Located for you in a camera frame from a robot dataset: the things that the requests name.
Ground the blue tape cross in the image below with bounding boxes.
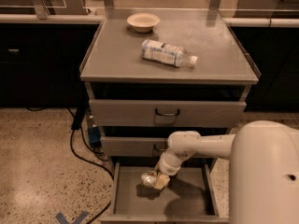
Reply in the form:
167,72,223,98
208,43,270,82
55,210,91,224

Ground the black cable left floor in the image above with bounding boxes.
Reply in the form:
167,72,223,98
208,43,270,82
25,106,115,224

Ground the dark counter right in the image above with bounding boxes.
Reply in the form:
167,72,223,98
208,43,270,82
230,24,299,112

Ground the grey drawer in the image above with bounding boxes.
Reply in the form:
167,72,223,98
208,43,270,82
90,99,246,128
100,164,229,224
100,135,229,159

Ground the clear labelled plastic bottle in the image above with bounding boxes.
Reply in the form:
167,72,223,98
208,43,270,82
141,39,198,69

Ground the grey bottom drawer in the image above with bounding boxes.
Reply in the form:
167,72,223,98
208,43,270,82
100,164,229,224

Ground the beige paper bowl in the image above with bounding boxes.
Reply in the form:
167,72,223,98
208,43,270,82
127,13,160,33

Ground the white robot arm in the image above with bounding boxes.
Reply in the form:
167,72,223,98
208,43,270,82
157,120,299,224

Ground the green 7up can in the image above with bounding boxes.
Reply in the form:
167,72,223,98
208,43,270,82
141,171,158,188

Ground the blue power box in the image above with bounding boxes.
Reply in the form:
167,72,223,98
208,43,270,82
86,113,101,148

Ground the grey middle drawer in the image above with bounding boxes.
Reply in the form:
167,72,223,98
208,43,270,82
100,135,229,159

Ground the dark counter left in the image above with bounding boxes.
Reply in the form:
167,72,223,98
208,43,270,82
0,23,98,107

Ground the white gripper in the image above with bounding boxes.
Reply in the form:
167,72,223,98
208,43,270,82
154,149,182,189

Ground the grey drawer cabinet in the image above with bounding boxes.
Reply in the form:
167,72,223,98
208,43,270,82
80,8,259,164

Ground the dark counter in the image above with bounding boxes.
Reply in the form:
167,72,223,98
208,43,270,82
0,23,98,107
230,24,299,112

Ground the grey top drawer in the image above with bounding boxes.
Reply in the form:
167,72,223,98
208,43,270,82
90,99,246,128

